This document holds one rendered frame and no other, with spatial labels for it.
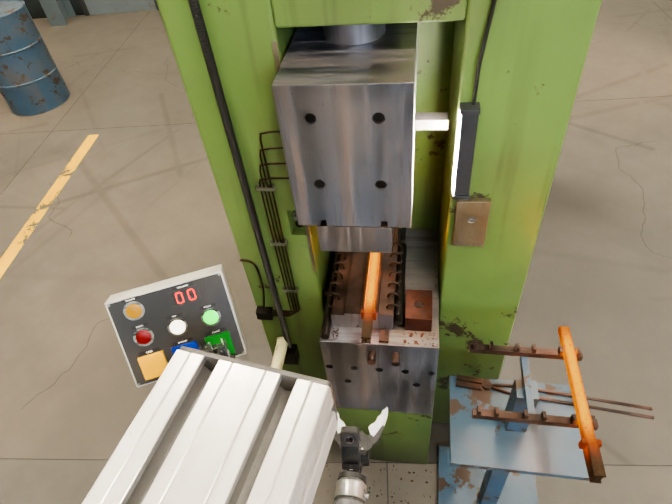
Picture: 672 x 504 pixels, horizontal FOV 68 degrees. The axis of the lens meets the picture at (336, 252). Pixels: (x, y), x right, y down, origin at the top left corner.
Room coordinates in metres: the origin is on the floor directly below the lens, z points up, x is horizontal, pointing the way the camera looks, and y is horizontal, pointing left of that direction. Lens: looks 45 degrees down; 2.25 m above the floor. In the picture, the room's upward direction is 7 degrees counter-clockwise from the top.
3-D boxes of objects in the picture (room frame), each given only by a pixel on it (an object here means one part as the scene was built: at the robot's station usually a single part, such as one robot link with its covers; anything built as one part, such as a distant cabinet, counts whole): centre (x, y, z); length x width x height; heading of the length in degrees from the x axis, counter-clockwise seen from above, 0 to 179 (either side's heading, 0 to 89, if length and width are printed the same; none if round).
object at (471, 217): (1.02, -0.39, 1.27); 0.09 x 0.02 x 0.17; 77
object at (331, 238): (1.17, -0.10, 1.32); 0.42 x 0.20 x 0.10; 167
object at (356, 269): (1.17, -0.10, 0.96); 0.42 x 0.20 x 0.09; 167
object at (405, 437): (1.17, -0.16, 0.23); 0.56 x 0.38 x 0.47; 167
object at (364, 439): (0.52, 0.02, 0.97); 0.12 x 0.08 x 0.09; 167
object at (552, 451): (0.68, -0.49, 0.70); 0.40 x 0.30 x 0.02; 76
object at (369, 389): (1.17, -0.16, 0.69); 0.56 x 0.38 x 0.45; 167
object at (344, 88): (1.16, -0.14, 1.56); 0.42 x 0.39 x 0.40; 167
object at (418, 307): (0.98, -0.24, 0.95); 0.12 x 0.09 x 0.07; 167
